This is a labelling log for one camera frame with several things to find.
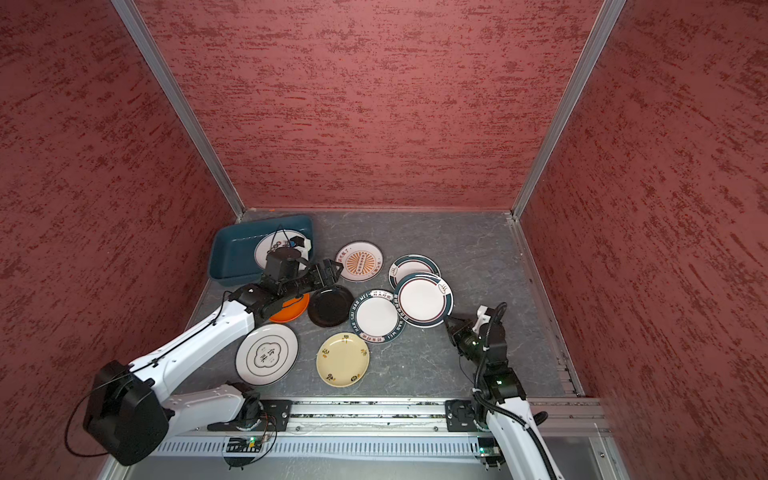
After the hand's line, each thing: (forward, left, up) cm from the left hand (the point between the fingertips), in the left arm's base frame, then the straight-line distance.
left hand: (332, 275), depth 82 cm
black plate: (-2, +3, -15) cm, 15 cm away
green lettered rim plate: (-5, -12, -16) cm, 21 cm away
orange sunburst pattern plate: (+16, -6, -16) cm, 23 cm away
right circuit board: (-38, -41, -17) cm, 58 cm away
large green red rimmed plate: (-2, -27, -9) cm, 29 cm away
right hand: (-9, -30, -9) cm, 33 cm away
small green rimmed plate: (+15, -23, -15) cm, 32 cm away
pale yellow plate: (-17, -3, -18) cm, 25 cm away
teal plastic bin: (+17, +41, -16) cm, 47 cm away
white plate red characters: (+26, +25, -15) cm, 39 cm away
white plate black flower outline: (-17, +19, -16) cm, 30 cm away
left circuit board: (-38, +17, -16) cm, 44 cm away
